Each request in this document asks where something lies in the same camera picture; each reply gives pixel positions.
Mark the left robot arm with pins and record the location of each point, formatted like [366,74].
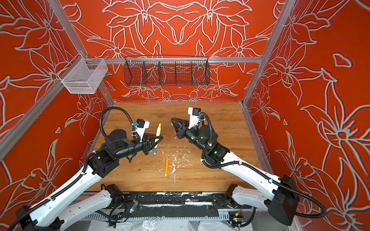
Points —
[56,212]

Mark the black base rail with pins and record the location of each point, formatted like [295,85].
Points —
[194,206]

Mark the white mesh basket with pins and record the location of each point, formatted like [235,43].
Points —
[83,78]

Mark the black wire basket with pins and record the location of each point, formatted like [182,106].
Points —
[188,73]

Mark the aluminium frame rail right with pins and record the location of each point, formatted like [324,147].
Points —
[280,22]

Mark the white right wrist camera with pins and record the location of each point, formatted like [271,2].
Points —
[194,116]

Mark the orange marker pen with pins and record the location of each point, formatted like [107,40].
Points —
[166,166]

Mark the yellow marker pen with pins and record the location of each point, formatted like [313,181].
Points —
[158,132]

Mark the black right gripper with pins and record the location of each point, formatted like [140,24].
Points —
[181,131]

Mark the aluminium frame rail left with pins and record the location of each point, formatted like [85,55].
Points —
[36,108]

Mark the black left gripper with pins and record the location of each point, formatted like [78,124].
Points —
[147,141]

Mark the aluminium frame rail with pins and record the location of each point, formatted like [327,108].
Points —
[280,22]
[36,108]
[211,60]

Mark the aluminium frame rail back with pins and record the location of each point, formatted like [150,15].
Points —
[211,60]

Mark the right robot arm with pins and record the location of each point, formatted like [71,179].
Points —
[278,196]

